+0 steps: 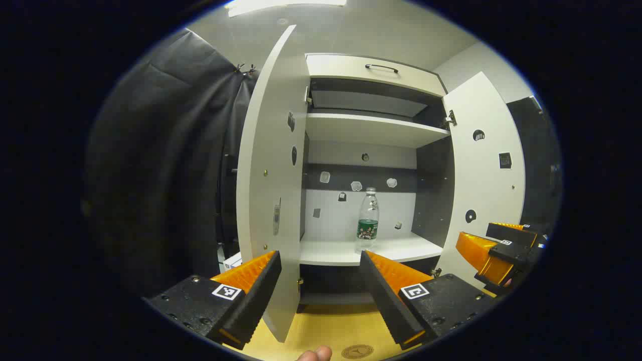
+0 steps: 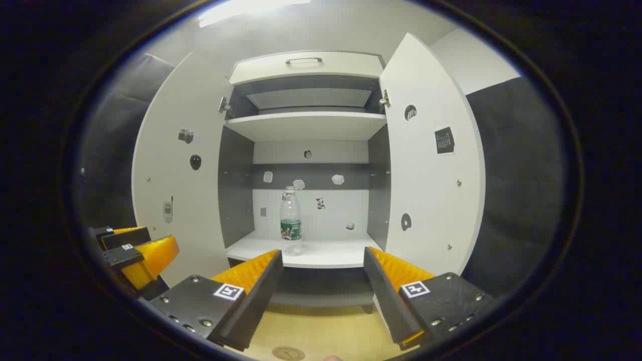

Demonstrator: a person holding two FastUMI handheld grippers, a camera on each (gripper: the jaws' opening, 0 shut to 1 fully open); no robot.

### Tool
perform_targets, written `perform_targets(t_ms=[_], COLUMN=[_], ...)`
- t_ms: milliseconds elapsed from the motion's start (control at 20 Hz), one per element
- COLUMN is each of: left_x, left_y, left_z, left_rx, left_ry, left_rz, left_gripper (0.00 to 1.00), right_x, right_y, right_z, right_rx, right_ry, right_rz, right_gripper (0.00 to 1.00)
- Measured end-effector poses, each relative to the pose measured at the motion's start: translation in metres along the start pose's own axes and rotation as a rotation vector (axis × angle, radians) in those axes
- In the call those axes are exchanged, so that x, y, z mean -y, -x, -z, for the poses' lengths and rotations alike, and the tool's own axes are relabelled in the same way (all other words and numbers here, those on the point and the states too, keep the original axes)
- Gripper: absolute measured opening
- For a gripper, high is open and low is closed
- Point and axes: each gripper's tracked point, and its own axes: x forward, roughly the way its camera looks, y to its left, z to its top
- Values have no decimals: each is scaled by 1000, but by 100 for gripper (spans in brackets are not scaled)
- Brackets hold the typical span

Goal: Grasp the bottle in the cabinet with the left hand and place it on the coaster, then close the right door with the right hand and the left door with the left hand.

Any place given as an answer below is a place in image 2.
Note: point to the round brown coaster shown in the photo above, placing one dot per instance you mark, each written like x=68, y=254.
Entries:
x=288, y=354

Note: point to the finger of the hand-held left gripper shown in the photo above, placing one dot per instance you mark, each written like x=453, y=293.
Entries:
x=128, y=239
x=150, y=255

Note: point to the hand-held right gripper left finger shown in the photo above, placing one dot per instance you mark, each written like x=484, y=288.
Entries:
x=256, y=306

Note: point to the clear plastic bottle green label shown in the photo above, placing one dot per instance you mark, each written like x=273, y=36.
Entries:
x=291, y=230

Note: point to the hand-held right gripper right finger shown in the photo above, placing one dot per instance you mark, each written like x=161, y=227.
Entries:
x=388, y=301

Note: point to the white cabinet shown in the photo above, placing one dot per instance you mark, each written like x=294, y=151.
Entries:
x=306, y=125

